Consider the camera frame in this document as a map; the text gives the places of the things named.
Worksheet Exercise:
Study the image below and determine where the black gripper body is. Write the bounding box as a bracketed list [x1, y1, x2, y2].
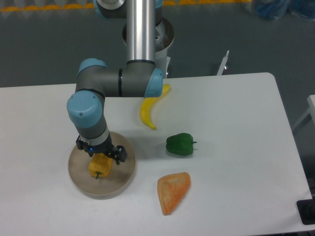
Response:
[83, 141, 113, 157]

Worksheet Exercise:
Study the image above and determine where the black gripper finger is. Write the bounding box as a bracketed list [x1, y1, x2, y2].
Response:
[76, 135, 94, 157]
[104, 146, 127, 165]

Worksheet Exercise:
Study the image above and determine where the yellow bell pepper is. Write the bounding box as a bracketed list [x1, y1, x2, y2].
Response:
[88, 153, 113, 179]

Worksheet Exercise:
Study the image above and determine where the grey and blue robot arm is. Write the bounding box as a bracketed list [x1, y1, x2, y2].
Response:
[66, 0, 164, 164]

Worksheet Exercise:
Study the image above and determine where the beige round plate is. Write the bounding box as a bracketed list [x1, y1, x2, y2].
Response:
[68, 132, 136, 199]

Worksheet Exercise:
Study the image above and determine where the green bell pepper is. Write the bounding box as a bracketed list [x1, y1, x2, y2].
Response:
[166, 133, 197, 156]

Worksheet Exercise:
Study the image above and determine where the yellow banana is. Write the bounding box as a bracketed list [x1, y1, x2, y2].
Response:
[139, 84, 171, 130]

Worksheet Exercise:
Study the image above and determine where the orange triangular bread piece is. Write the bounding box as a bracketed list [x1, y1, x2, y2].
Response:
[157, 172, 191, 215]

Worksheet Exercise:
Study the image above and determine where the black device at table edge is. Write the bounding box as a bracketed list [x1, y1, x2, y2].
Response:
[296, 199, 315, 225]

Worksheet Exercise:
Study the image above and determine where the white furniture at right edge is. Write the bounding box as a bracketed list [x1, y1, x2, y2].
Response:
[291, 95, 315, 135]

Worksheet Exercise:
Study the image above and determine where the blue plastic bag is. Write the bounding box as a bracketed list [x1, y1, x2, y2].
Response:
[251, 0, 315, 21]

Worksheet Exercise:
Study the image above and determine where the white metal bracket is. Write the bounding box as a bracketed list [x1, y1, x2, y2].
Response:
[217, 50, 229, 76]

